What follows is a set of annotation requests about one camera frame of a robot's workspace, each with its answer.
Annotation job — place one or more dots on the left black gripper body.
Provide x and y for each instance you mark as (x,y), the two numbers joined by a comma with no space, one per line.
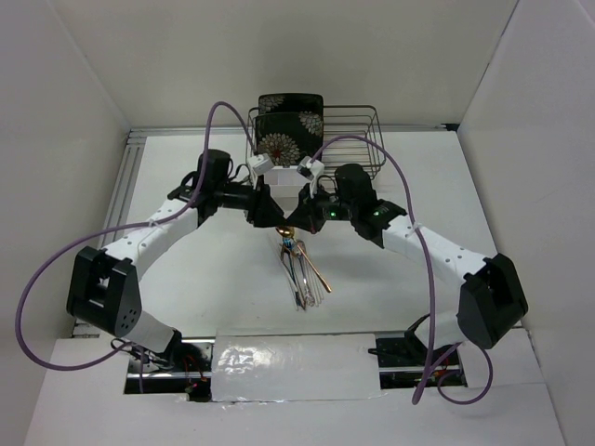
(244,197)

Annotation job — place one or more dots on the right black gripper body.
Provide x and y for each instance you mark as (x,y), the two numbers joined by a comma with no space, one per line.
(326,206)

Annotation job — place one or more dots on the gold spoon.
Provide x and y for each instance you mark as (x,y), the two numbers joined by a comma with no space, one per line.
(289,232)

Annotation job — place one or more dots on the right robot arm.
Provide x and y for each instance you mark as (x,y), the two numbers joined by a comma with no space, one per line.
(490,296)

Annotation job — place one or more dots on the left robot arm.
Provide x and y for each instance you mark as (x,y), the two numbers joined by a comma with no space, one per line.
(104,290)

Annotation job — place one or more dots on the blue fork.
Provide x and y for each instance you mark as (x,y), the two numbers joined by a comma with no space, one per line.
(288,243)

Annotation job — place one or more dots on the white cutlery caddy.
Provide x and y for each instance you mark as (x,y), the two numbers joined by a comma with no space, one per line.
(285,182)

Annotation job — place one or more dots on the front black floral plate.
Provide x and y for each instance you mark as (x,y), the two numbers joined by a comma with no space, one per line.
(288,137)

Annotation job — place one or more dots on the black floral plate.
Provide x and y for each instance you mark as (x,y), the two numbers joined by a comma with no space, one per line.
(288,137)
(291,102)

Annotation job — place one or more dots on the rear black floral plate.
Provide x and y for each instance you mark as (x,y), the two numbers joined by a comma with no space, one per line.
(291,102)

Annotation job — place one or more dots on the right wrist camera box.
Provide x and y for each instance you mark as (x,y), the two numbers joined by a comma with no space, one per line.
(311,169)

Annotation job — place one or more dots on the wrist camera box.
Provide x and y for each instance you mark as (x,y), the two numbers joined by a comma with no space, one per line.
(260,164)
(311,169)

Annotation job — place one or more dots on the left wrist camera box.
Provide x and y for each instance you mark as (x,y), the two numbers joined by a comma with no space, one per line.
(260,164)

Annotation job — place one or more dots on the grey wire dish rack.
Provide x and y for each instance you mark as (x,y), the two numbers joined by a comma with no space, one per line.
(357,126)

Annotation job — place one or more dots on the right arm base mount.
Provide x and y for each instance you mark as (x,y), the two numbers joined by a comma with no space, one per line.
(401,359)

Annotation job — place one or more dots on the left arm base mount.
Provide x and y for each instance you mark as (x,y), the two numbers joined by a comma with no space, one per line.
(188,377)

